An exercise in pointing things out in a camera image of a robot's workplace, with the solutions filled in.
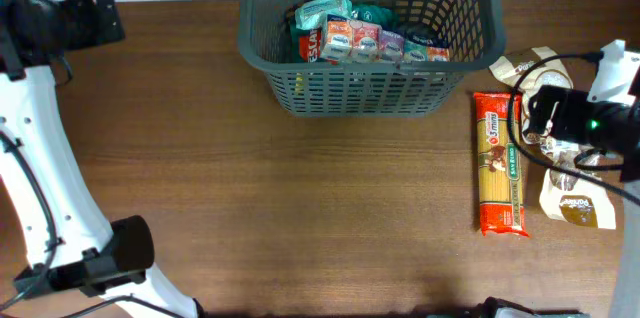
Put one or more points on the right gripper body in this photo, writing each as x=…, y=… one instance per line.
x=580, y=121

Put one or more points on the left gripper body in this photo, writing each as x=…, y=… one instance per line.
x=76, y=23

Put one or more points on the beige rice bag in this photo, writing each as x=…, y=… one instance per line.
x=562, y=197

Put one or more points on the Kleenex tissue multipack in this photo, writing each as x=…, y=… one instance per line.
x=355, y=41

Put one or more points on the green Nescafe coffee bag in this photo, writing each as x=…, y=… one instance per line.
x=305, y=42

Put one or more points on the teal wet wipes pack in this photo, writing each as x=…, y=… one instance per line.
x=311, y=14

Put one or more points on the dried mushroom bag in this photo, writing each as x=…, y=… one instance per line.
x=564, y=154

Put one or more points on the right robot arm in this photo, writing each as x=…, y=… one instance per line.
x=625, y=301

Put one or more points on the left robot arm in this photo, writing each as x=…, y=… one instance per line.
x=70, y=244

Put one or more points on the San Remo spaghetti pack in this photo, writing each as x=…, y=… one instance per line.
x=501, y=200

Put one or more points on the grey plastic basket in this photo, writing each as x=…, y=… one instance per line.
x=472, y=30

